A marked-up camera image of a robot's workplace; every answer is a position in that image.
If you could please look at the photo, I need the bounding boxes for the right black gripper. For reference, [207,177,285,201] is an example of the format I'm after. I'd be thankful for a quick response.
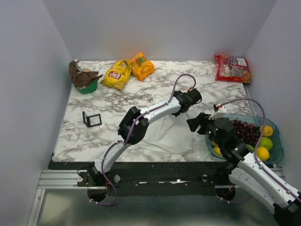
[186,112,224,148]

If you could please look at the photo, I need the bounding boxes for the white cloth garment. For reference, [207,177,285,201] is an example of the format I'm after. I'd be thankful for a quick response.
[136,113,194,154]

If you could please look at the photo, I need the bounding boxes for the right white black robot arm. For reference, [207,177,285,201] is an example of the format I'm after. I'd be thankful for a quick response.
[187,113,301,226]

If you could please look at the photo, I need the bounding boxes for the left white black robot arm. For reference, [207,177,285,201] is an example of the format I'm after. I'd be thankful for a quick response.
[87,88,202,186]

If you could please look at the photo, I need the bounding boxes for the black brooch display box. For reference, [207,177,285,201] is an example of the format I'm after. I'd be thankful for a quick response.
[82,111,102,128]

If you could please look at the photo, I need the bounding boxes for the yellow lemon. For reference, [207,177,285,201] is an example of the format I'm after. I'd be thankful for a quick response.
[213,146,222,156]
[259,125,274,137]
[256,146,270,161]

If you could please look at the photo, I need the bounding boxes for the dark purple grape bunch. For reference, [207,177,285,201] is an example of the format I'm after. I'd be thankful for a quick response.
[230,119,261,147]

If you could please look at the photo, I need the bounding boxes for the orange snack bag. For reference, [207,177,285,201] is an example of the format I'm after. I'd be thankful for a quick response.
[127,52,155,81]

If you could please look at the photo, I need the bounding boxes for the red snack bag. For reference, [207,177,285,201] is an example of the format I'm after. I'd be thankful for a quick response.
[214,54,252,84]

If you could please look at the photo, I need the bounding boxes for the green fruit with black squiggle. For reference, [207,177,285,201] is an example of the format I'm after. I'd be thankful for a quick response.
[247,144,254,151]

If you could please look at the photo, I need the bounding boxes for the teal plastic fruit basket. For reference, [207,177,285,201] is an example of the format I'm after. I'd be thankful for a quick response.
[205,113,285,165]

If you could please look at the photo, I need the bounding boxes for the green lime toy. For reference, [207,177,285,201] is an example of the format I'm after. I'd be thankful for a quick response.
[259,137,273,151]

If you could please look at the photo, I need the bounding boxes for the yellow chips bag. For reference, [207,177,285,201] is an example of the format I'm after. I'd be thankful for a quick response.
[100,60,132,90]

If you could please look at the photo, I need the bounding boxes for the yellow lemon back right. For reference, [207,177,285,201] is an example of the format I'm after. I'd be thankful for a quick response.
[259,125,274,137]

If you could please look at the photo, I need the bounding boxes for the yellow lemon front right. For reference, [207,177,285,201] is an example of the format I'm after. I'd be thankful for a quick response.
[256,146,270,161]

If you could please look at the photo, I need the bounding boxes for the green bowl with brown paper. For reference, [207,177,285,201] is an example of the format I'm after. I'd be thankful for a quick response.
[68,59,103,94]

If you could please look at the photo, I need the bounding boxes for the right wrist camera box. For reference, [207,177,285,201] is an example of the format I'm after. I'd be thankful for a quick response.
[209,104,227,120]

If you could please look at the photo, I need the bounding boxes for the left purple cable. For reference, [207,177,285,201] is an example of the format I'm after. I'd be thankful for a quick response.
[88,73,197,206]

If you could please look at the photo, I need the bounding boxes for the aluminium frame profile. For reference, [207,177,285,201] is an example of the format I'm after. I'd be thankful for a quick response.
[28,170,276,226]

